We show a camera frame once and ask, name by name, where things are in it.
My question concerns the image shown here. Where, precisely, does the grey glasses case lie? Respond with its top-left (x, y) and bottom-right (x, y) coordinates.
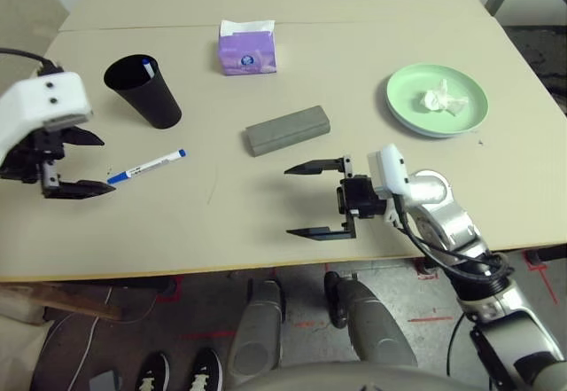
top-left (244, 105), bottom-right (333, 158)

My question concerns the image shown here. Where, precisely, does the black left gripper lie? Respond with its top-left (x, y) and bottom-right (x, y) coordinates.
top-left (0, 125), bottom-right (118, 200)

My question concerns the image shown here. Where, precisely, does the purple tissue pack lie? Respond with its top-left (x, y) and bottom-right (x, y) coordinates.
top-left (217, 19), bottom-right (279, 76)

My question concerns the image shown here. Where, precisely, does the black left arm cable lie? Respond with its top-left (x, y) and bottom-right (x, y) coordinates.
top-left (0, 47), bottom-right (63, 75)

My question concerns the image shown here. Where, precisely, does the white floor cable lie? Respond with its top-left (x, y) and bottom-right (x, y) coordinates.
top-left (42, 286), bottom-right (159, 381)

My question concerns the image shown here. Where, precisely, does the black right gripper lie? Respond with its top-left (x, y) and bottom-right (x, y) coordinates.
top-left (283, 154), bottom-right (389, 243)

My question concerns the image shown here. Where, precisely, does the grey robot right leg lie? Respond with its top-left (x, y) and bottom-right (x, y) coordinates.
top-left (323, 270), bottom-right (420, 369)

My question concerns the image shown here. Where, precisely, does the grey robot left leg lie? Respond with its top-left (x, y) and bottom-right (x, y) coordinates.
top-left (227, 278), bottom-right (288, 377)

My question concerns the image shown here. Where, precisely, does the grey-blue floor object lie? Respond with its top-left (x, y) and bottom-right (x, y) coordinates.
top-left (88, 369), bottom-right (124, 391)

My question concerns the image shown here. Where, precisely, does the grey robot torso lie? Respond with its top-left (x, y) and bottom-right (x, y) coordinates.
top-left (229, 359), bottom-right (493, 391)

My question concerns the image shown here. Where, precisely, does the grey robot leg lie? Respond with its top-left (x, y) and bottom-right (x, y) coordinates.
top-left (323, 270), bottom-right (420, 369)
top-left (227, 278), bottom-right (288, 377)

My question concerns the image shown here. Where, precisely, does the black plastic cup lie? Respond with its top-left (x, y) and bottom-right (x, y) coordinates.
top-left (103, 53), bottom-right (183, 130)

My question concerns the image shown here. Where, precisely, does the green plate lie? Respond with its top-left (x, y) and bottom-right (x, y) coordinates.
top-left (384, 63), bottom-right (490, 137)

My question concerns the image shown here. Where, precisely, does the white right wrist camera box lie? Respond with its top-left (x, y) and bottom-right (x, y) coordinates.
top-left (366, 143), bottom-right (411, 224)

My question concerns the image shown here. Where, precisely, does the black table foot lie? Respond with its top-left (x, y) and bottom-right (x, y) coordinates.
top-left (529, 245), bottom-right (567, 264)
top-left (152, 275), bottom-right (185, 300)

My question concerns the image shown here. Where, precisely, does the black sneaker with white laces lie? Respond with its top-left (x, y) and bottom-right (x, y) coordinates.
top-left (190, 348), bottom-right (224, 391)

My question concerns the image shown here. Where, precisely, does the wooden plank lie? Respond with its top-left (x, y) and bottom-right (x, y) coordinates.
top-left (12, 282), bottom-right (124, 321)

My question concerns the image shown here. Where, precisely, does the black shoe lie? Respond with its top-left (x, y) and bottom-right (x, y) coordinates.
top-left (135, 351), bottom-right (172, 391)

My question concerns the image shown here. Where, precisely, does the white tissue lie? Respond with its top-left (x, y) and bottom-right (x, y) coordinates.
top-left (417, 78), bottom-right (470, 117)

